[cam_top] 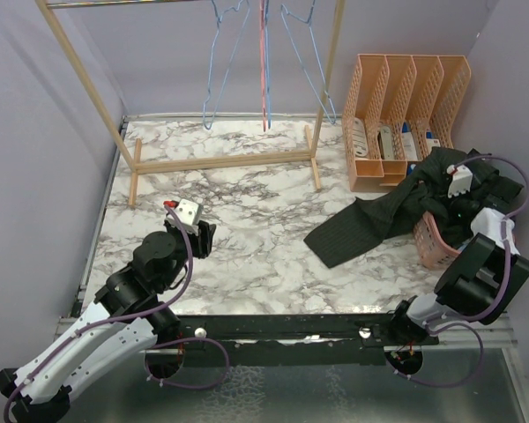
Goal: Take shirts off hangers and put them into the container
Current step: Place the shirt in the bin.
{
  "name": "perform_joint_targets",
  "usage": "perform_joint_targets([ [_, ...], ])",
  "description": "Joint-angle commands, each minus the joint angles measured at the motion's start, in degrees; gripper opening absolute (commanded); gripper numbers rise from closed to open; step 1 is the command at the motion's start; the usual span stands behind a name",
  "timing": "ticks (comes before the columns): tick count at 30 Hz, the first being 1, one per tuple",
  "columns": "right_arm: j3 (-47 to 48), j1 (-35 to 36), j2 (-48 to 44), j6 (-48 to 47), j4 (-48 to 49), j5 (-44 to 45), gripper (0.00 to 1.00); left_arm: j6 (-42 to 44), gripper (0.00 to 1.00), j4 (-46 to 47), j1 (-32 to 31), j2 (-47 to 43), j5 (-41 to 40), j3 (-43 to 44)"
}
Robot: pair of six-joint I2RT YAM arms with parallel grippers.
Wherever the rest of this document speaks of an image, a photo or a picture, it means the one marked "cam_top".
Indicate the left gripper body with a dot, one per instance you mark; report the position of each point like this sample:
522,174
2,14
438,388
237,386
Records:
199,243

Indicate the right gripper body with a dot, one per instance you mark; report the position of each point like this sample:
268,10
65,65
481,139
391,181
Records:
457,205

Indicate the black pinstripe shirt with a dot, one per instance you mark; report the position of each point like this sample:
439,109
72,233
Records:
365,224

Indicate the blue hanger of black shirt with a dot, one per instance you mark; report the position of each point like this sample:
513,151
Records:
231,18

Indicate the blue wire hanger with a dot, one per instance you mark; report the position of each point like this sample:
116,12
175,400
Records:
300,32
267,83

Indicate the pink wire hanger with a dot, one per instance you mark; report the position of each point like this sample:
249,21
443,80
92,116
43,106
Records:
261,33

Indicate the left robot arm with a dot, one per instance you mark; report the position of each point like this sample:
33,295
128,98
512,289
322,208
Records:
125,317

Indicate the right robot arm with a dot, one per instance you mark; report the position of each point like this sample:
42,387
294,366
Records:
477,287

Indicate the pink laundry basket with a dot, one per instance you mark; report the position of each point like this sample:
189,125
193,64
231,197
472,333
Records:
434,252

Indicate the wooden clothes rack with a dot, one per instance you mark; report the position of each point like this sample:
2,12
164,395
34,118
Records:
136,166

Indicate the orange file organizer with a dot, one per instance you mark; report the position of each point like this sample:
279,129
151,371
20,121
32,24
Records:
398,108

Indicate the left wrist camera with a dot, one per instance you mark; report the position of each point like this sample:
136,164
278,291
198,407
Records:
185,211

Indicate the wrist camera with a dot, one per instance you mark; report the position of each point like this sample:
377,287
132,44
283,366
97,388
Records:
185,211
461,180

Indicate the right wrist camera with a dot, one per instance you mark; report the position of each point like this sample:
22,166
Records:
461,180

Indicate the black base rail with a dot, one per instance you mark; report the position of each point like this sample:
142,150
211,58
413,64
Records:
286,340

